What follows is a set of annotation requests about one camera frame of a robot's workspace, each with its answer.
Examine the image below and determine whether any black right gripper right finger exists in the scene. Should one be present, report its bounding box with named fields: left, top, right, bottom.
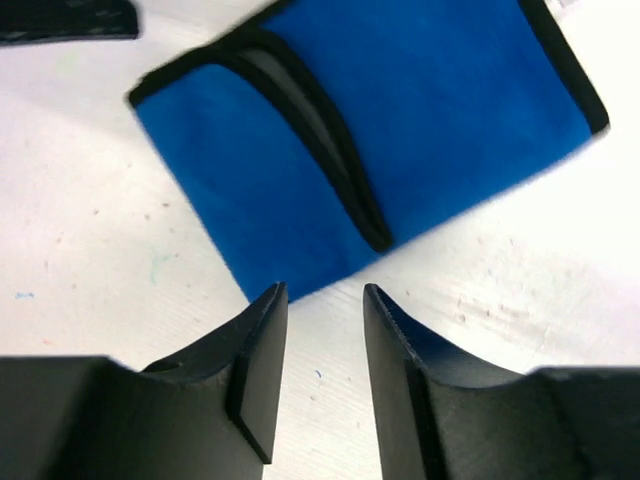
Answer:
left=363, top=284, right=560, bottom=479

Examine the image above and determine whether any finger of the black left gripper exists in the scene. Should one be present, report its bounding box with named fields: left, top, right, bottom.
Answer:
left=1, top=0, right=140, bottom=46

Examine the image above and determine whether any blue microfiber towel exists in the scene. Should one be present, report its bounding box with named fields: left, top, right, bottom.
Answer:
left=128, top=1, right=609, bottom=300

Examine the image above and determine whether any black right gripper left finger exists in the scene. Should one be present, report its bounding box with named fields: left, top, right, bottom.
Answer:
left=99, top=283, right=288, bottom=479

